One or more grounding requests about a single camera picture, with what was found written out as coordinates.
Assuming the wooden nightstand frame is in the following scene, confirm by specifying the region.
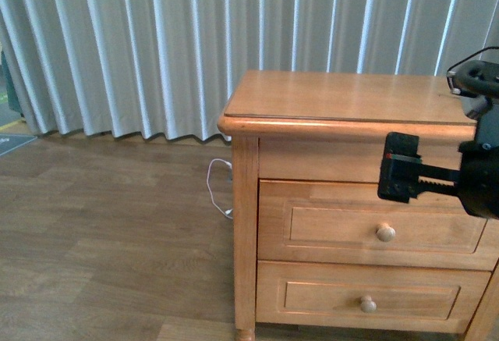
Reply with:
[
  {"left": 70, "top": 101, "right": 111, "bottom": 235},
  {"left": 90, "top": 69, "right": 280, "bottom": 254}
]
[{"left": 218, "top": 70, "right": 498, "bottom": 340}]

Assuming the white floor cable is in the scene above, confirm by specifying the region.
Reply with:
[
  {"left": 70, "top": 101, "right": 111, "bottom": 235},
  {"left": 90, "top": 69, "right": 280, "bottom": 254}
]
[{"left": 206, "top": 158, "right": 234, "bottom": 220}]

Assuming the green floor mat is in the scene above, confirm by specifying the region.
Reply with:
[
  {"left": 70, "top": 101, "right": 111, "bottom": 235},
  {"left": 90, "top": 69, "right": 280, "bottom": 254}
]
[{"left": 0, "top": 133, "right": 37, "bottom": 156}]

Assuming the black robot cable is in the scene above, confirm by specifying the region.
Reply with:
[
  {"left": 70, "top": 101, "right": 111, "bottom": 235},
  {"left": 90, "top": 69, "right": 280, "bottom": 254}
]
[{"left": 446, "top": 46, "right": 499, "bottom": 76}]

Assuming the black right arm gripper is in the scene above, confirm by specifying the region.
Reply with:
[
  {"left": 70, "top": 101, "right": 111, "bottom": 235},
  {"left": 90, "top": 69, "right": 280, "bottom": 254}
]
[{"left": 377, "top": 60, "right": 498, "bottom": 218}]

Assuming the pale blue curtain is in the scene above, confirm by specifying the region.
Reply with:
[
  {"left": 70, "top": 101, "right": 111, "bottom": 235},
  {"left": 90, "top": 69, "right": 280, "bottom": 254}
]
[{"left": 1, "top": 0, "right": 498, "bottom": 139}]

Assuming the wooden drawer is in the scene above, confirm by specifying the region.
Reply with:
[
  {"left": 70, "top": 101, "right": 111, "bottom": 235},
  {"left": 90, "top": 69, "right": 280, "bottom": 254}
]
[
  {"left": 257, "top": 180, "right": 498, "bottom": 271},
  {"left": 257, "top": 261, "right": 490, "bottom": 334}
]

